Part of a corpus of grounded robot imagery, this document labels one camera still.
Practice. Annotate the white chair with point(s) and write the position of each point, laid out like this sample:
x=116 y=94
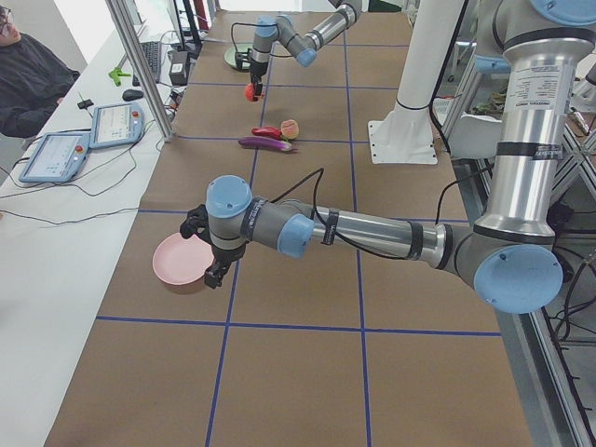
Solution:
x=475 y=136

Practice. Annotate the black computer mouse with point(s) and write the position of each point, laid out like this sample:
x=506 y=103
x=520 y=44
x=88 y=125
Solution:
x=132 y=94

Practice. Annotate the seated person in black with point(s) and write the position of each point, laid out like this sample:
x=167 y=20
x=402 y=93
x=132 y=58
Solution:
x=34 y=81

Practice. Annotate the near teach pendant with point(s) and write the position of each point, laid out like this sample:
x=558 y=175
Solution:
x=57 y=158

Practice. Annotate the green clamp tool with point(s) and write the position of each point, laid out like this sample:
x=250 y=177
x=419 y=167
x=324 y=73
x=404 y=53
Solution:
x=116 y=75

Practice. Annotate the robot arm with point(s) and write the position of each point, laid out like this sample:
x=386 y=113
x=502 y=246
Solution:
x=302 y=35
x=506 y=256

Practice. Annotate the purple eggplant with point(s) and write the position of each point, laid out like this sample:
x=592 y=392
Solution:
x=266 y=143

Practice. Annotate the red apple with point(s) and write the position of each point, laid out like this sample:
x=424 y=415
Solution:
x=251 y=96

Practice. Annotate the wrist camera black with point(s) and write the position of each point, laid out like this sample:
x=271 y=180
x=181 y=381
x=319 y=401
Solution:
x=196 y=223
x=242 y=61

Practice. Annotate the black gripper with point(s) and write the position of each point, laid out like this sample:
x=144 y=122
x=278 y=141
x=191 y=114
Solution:
x=256 y=68
x=224 y=255

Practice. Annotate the peach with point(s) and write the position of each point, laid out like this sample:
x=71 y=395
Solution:
x=289 y=129

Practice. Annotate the pink plate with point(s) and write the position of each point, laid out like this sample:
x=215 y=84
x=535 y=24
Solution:
x=180 y=261

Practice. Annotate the green plate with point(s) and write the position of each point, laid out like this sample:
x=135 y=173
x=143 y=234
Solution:
x=229 y=54

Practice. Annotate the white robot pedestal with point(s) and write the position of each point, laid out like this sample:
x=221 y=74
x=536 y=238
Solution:
x=405 y=135

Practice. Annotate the teach pendant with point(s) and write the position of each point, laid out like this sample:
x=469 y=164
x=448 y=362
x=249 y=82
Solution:
x=57 y=158
x=116 y=124

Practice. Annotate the aluminium frame post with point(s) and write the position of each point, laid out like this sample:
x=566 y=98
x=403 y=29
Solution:
x=130 y=41

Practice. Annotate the red chili pepper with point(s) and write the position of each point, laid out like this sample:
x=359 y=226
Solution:
x=267 y=132

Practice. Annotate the far teach pendant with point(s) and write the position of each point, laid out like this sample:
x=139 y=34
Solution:
x=116 y=124

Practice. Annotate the black power adapter box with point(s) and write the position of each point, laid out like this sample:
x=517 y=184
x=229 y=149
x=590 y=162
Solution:
x=179 y=68

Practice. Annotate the black keyboard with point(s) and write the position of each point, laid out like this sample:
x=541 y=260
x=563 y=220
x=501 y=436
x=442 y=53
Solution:
x=151 y=51

